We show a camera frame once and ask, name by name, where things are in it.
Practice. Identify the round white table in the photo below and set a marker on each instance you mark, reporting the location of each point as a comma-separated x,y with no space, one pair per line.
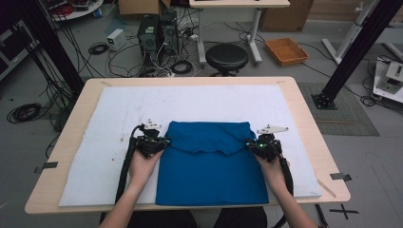
79,11

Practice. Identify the small white power box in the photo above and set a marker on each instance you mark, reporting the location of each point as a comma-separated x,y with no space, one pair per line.
116,38

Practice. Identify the white desk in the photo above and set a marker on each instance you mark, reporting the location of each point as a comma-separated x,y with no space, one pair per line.
237,3

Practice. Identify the black round stool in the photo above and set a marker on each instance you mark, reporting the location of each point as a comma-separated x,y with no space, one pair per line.
226,57

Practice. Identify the grey tape strip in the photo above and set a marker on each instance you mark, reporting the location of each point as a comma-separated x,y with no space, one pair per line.
340,176
47,166

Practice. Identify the person's right hand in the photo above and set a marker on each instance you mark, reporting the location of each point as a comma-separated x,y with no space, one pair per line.
272,172

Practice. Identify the orange plastic tray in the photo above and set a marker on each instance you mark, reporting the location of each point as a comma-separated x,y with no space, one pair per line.
286,51

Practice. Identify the person's right leg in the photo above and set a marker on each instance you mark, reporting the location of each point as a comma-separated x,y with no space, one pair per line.
240,218

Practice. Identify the white foam mat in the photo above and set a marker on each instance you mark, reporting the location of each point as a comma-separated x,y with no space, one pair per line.
190,101

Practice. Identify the large cardboard box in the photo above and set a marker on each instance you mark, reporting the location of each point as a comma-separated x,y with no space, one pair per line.
285,17

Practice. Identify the blue T-shirt with white print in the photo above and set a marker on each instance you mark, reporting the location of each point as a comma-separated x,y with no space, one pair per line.
209,177

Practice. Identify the dark equipment rack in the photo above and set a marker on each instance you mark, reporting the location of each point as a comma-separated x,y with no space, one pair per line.
12,47

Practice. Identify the grey floor mat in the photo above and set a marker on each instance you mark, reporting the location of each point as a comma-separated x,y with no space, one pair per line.
348,117

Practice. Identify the person's left leg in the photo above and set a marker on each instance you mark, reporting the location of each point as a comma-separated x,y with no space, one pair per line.
158,220

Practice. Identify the white metal stand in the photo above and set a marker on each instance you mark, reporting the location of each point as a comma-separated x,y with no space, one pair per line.
348,34

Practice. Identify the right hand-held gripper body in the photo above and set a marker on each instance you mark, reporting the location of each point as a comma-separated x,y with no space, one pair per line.
268,147

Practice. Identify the person's leg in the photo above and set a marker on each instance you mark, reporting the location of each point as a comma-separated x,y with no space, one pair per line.
240,218
158,220

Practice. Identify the black computer tower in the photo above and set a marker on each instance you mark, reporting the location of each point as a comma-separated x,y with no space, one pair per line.
147,38
168,31

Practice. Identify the thin wooden stick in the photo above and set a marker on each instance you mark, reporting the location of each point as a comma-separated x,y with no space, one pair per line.
326,188

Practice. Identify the black aluminium frame post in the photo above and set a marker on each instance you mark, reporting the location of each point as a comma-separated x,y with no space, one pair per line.
50,47
355,50

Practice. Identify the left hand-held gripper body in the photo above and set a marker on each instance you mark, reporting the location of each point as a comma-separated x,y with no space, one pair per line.
148,143

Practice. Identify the white electronic device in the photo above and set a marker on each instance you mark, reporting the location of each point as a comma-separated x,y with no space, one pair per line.
391,79

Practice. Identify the open cardboard box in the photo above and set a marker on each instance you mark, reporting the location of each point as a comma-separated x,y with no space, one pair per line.
136,7

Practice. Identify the person's left hand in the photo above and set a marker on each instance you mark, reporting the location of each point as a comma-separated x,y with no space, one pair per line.
142,169

